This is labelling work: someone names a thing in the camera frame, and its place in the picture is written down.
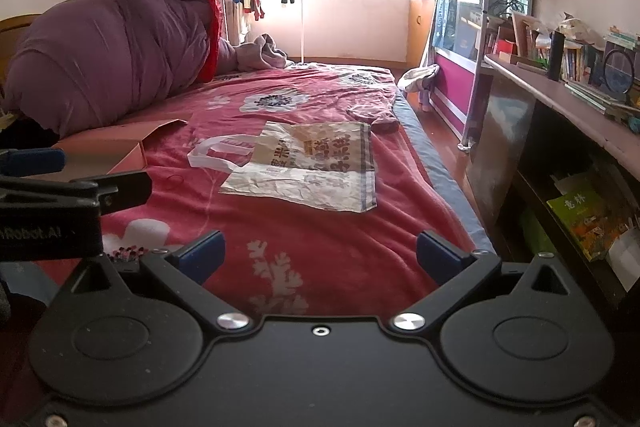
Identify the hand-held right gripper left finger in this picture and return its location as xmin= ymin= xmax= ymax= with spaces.
xmin=59 ymin=229 xmax=253 ymax=334

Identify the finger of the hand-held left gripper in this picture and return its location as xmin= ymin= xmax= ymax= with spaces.
xmin=0 ymin=148 xmax=67 ymax=180
xmin=0 ymin=171 xmax=153 ymax=220

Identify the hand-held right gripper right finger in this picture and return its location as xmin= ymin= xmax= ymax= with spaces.
xmin=390 ymin=229 xmax=572 ymax=334

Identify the pink cardboard box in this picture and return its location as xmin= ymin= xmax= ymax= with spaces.
xmin=50 ymin=119 xmax=191 ymax=182

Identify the beige printed shopping bag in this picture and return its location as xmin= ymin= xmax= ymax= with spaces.
xmin=187 ymin=121 xmax=379 ymax=214

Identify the grey blue mattress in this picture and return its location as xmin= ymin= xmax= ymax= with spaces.
xmin=395 ymin=92 xmax=497 ymax=258

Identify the red floral blanket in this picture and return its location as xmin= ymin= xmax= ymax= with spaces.
xmin=0 ymin=63 xmax=498 ymax=323

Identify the purple duvet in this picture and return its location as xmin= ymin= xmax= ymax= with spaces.
xmin=2 ymin=0 xmax=213 ymax=138

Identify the wooden headboard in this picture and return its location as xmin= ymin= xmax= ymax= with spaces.
xmin=0 ymin=14 xmax=43 ymax=58

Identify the green book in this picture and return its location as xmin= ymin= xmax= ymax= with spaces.
xmin=547 ymin=192 xmax=621 ymax=263

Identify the white cloth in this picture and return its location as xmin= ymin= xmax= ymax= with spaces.
xmin=397 ymin=64 xmax=441 ymax=95

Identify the wooden desk with shelves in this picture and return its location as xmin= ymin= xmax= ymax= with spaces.
xmin=465 ymin=53 xmax=640 ymax=308

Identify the crumpled lavender cloth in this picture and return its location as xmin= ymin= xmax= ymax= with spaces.
xmin=217 ymin=33 xmax=296 ymax=75

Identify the orange wooden cabinet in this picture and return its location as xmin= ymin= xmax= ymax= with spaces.
xmin=407 ymin=0 xmax=436 ymax=62

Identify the black bottle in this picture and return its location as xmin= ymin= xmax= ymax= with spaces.
xmin=547 ymin=29 xmax=566 ymax=82

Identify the row of books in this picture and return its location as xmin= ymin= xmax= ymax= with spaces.
xmin=560 ymin=42 xmax=603 ymax=82

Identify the round black framed magnifier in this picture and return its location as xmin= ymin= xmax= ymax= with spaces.
xmin=602 ymin=49 xmax=638 ymax=95

